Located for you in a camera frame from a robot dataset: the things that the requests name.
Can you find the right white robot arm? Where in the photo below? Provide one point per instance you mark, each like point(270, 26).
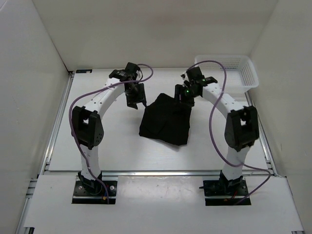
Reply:
point(241, 129)

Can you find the right aluminium frame rail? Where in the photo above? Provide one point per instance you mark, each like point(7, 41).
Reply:
point(268, 154)

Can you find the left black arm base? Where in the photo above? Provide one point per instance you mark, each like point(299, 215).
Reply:
point(93, 192)

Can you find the aluminium frame rail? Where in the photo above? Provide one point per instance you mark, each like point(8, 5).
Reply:
point(268, 154)
point(159, 173)
point(20, 229)

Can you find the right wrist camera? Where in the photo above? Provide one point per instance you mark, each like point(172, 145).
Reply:
point(193, 75)

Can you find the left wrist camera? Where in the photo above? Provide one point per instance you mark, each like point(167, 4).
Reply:
point(133, 70)

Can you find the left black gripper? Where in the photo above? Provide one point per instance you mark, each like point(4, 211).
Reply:
point(140, 97)

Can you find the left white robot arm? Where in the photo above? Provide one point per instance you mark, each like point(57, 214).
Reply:
point(86, 121)

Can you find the black shorts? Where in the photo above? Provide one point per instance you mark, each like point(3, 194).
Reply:
point(166, 120)

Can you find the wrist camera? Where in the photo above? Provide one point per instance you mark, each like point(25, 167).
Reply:
point(133, 70)
point(193, 75)

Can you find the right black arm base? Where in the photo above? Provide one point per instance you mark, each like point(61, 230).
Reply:
point(223, 192)

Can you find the left aluminium frame rail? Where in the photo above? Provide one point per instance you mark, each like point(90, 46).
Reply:
point(20, 229)

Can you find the white plastic mesh basket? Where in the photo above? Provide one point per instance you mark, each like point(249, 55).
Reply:
point(241, 74)

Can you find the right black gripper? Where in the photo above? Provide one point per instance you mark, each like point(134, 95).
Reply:
point(179, 89)

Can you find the front aluminium frame rail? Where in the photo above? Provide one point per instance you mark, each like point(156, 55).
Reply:
point(159, 173)

